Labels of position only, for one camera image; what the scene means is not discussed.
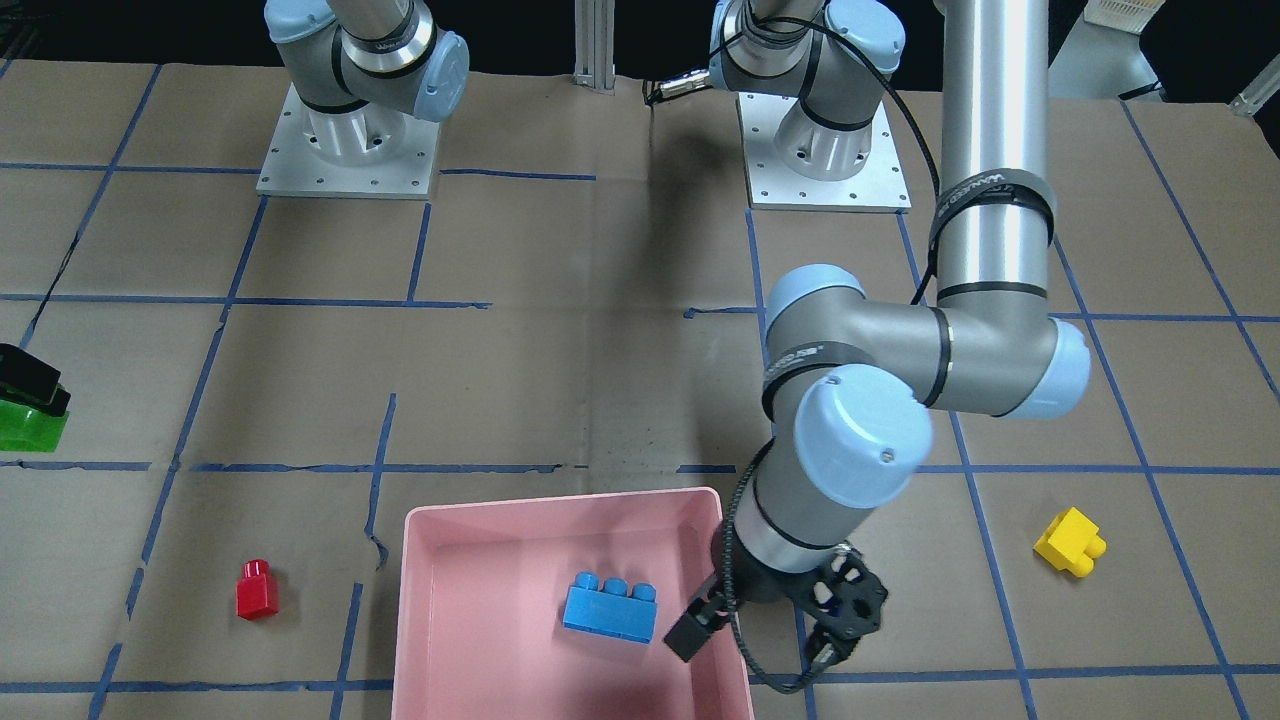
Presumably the aluminium frame post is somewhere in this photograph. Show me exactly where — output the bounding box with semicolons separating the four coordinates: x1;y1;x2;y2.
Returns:
572;0;617;95

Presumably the red toy block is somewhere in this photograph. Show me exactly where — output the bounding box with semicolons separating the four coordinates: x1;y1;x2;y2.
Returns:
236;559;280;621

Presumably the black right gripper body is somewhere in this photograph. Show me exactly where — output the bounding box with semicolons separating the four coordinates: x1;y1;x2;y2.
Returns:
1;343;70;416

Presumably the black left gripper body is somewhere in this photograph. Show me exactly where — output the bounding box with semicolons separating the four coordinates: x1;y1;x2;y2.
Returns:
730;544;888;653

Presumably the pink plastic box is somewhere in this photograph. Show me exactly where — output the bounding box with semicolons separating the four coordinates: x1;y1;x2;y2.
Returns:
390;487;754;719

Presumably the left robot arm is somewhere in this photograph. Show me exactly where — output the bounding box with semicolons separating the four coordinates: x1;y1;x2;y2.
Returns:
664;1;1091;694

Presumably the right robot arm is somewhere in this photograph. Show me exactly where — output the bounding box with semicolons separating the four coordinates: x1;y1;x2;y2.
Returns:
3;1;468;324

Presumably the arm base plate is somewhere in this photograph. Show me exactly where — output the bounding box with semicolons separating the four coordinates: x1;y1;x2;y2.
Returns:
737;94;913;213
256;86;442;200

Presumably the blue toy block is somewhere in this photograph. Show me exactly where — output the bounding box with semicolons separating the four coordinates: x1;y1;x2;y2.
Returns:
561;571;658;644

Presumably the yellow toy block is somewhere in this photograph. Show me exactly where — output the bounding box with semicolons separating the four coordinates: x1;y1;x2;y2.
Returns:
1033;506;1108;578

